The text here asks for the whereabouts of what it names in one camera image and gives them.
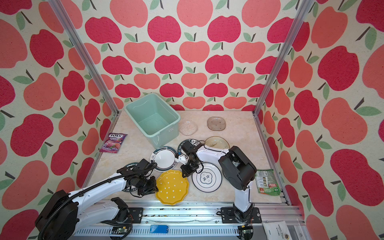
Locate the white plate black flower emblem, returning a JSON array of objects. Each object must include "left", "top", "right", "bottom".
[{"left": 192, "top": 163, "right": 223, "bottom": 193}]

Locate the large green rim lettered plate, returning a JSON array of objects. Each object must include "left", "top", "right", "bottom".
[{"left": 123, "top": 162, "right": 139, "bottom": 193}]

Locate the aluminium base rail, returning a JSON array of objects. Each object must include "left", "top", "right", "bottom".
[{"left": 70, "top": 201, "right": 311, "bottom": 240}]

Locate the beige ceramic bowl plate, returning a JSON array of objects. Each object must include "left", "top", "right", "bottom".
[{"left": 205, "top": 136, "right": 230, "bottom": 150}]

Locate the clear glass plate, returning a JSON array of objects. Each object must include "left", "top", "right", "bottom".
[{"left": 179, "top": 121, "right": 198, "bottom": 136}]

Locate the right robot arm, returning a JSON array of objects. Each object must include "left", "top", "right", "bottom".
[{"left": 178, "top": 140, "right": 258, "bottom": 224}]

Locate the small green rim lettered plate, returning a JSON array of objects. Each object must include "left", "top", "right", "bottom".
[{"left": 178, "top": 139, "right": 204, "bottom": 157}]

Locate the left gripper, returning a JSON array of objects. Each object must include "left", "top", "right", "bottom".
[{"left": 137, "top": 175, "right": 161, "bottom": 195}]

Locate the purple candy bag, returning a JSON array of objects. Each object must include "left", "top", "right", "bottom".
[{"left": 99, "top": 133, "right": 127, "bottom": 154}]

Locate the left aluminium frame post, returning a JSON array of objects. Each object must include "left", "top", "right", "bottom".
[{"left": 48, "top": 1, "right": 120, "bottom": 117}]

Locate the white paper sheet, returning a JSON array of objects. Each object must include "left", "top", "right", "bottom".
[{"left": 263, "top": 221, "right": 293, "bottom": 240}]

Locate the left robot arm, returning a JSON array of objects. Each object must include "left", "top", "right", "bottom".
[{"left": 35, "top": 159, "right": 159, "bottom": 240}]

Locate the blue label block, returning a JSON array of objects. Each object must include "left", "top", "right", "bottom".
[{"left": 150, "top": 225, "right": 169, "bottom": 234}]

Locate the right aluminium frame post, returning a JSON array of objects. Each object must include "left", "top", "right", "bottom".
[{"left": 253, "top": 0, "right": 314, "bottom": 116}]

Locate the green snack packet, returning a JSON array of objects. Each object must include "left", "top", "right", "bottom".
[{"left": 255, "top": 170, "right": 281, "bottom": 196}]

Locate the aluminium frame post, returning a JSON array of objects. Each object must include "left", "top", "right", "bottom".
[
  {"left": 48, "top": 1, "right": 120, "bottom": 117},
  {"left": 253, "top": 0, "right": 314, "bottom": 116}
]

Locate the yellow polka dot plate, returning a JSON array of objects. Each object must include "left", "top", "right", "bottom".
[{"left": 156, "top": 170, "right": 189, "bottom": 206}]

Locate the red and green ringed plate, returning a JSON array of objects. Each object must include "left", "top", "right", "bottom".
[{"left": 150, "top": 146, "right": 179, "bottom": 172}]

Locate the mint green plastic bin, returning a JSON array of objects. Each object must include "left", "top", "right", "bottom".
[{"left": 124, "top": 93, "right": 181, "bottom": 148}]

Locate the smoky brown glass plate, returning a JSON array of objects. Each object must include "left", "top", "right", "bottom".
[{"left": 207, "top": 117, "right": 227, "bottom": 132}]

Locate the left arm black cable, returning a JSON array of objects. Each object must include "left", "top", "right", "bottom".
[{"left": 37, "top": 163, "right": 158, "bottom": 240}]

